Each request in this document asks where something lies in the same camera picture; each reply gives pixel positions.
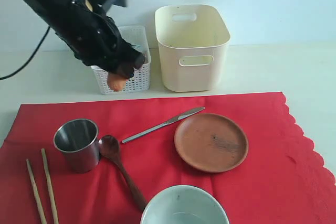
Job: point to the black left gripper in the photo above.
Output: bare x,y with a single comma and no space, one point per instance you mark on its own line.
92,36

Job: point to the orange fried chicken piece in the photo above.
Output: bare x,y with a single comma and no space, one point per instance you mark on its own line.
116,82

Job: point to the blue white milk carton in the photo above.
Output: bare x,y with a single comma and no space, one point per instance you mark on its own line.
137,47

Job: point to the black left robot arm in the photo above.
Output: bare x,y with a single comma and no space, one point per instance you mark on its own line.
90,33

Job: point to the white woven plastic basket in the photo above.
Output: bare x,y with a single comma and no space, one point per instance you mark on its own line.
135,34

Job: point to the cream plastic bin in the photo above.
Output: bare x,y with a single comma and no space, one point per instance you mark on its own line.
192,42

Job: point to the silver table knife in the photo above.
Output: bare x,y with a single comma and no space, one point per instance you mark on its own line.
166,123

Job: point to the dark wooden spoon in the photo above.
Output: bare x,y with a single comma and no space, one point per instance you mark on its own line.
109,148

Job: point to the stainless steel cup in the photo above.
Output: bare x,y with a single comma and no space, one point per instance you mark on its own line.
77,140

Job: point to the brown wooden plate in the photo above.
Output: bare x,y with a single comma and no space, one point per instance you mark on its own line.
211,143

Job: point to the pale blue ceramic bowl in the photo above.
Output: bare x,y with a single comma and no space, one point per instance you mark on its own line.
184,204

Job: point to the red scalloped table cloth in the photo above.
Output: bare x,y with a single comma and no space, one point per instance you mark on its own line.
282,179

